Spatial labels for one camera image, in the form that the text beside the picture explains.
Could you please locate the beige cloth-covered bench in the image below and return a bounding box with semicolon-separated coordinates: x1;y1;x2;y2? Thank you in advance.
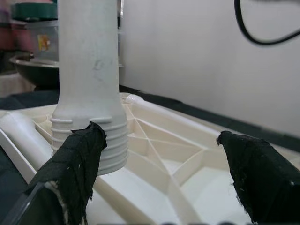
0;75;36;97

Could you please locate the black table cloth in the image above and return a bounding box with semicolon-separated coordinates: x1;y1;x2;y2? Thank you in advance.
0;84;300;225

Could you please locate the white plastic table leg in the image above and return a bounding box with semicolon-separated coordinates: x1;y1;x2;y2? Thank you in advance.
125;94;221;138
0;111;54;173
50;0;129;176

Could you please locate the black wok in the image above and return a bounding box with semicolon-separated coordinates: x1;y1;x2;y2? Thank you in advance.
9;55;60;91

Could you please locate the pink box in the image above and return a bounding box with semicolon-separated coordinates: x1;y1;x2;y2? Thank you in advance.
0;0;17;51

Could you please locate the dark picture frame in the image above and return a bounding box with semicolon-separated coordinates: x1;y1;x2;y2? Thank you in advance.
117;0;125;30

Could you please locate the white plastic table top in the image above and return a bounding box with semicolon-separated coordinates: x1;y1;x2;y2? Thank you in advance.
0;92;300;225

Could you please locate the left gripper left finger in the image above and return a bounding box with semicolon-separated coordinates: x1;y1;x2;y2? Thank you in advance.
4;121;106;225

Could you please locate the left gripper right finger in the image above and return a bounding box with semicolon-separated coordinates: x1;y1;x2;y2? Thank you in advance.
217;130;300;225

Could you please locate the clear plastic container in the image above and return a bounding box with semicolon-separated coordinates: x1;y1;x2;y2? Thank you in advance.
10;20;125;68

